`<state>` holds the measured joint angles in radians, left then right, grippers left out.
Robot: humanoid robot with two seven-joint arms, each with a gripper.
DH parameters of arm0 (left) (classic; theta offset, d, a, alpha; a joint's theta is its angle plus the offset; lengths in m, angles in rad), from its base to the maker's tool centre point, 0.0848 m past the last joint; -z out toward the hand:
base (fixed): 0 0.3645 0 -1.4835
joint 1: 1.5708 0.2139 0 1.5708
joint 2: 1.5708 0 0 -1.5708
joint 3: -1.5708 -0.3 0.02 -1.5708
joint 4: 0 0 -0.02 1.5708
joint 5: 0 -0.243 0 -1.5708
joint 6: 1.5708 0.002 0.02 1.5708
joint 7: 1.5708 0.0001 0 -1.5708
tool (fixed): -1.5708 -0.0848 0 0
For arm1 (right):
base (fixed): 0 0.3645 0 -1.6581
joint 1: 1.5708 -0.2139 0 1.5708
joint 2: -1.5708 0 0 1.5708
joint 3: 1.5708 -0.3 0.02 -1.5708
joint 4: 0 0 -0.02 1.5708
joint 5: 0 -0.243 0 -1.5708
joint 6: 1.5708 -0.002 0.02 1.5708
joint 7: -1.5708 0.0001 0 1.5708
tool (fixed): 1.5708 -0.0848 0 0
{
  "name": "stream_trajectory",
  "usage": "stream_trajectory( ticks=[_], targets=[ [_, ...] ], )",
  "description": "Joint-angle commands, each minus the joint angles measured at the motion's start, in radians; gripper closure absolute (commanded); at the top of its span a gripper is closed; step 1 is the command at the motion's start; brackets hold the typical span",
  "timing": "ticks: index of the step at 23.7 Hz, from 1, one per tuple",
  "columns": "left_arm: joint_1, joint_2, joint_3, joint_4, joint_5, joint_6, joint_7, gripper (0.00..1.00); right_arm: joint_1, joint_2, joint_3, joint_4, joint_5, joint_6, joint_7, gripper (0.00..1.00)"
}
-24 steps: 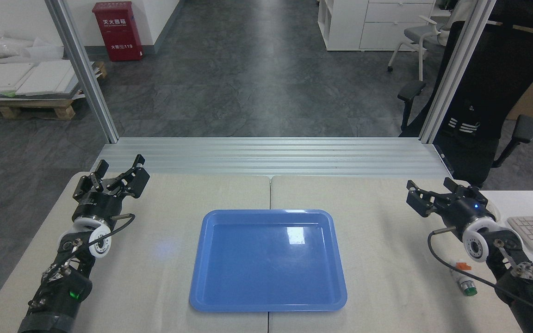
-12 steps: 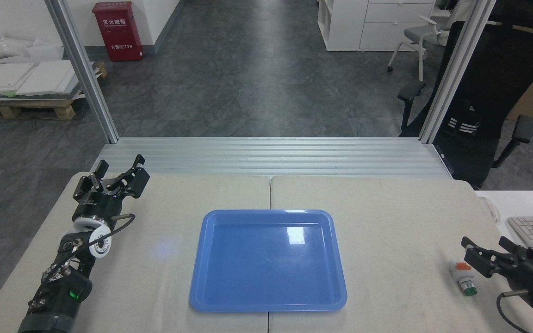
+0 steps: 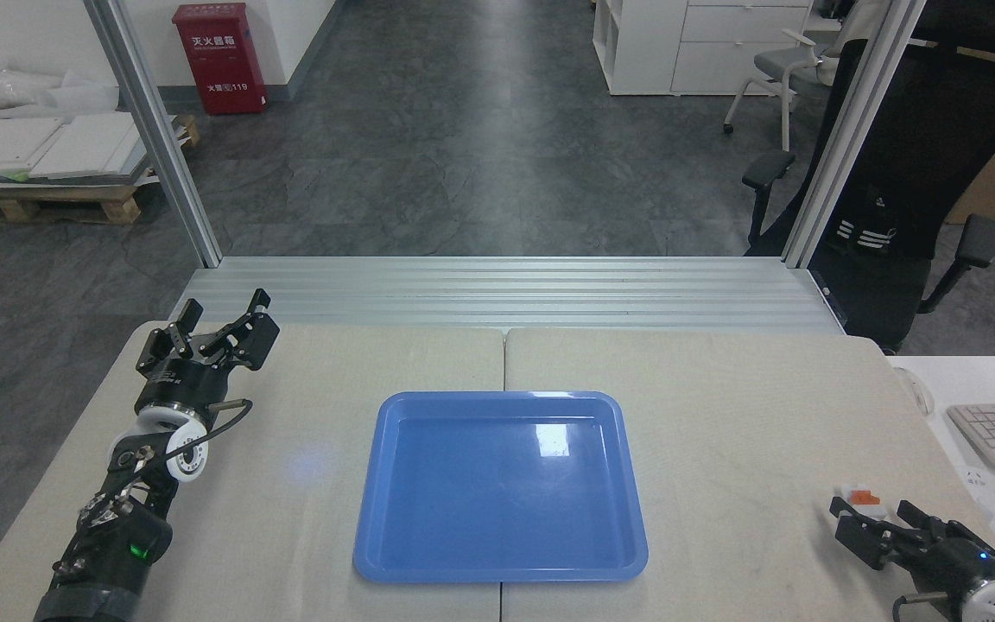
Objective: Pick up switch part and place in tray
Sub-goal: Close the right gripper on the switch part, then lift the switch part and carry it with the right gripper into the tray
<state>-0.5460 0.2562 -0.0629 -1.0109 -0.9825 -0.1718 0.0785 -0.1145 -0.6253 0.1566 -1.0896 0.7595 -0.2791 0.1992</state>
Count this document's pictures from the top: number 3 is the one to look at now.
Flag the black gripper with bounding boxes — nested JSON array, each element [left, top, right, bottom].
[[829, 496, 995, 607], [135, 289, 282, 421]]

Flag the white switch part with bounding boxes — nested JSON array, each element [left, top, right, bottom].
[[841, 486, 889, 521]]

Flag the blue plastic tray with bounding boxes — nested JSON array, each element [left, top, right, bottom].
[[352, 390, 650, 585]]

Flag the white computer mouse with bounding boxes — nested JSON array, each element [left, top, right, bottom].
[[895, 366, 938, 416]]

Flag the white side desk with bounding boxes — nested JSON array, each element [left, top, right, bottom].
[[886, 354, 995, 622]]

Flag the wooden pallet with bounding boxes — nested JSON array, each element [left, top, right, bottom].
[[0, 112, 202, 226]]

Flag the white flat boards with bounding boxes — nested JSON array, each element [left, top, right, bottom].
[[0, 109, 181, 185]]

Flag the silver aluminium profile platform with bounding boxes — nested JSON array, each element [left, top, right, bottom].
[[168, 256, 849, 336]]

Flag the red fire extinguisher box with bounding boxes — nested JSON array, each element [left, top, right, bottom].
[[172, 3, 269, 117]]

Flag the clear plastic wrapped bundle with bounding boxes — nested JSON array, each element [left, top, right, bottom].
[[0, 50, 120, 115]]

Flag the black mesh office chair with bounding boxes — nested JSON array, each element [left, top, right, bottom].
[[740, 0, 995, 356]]

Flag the grey white chair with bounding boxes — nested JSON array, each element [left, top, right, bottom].
[[722, 24, 854, 153]]

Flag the white storage cabinet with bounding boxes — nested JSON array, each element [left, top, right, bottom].
[[592, 0, 814, 97]]

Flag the silver aluminium post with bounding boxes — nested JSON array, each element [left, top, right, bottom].
[[83, 0, 223, 268], [780, 0, 929, 269]]

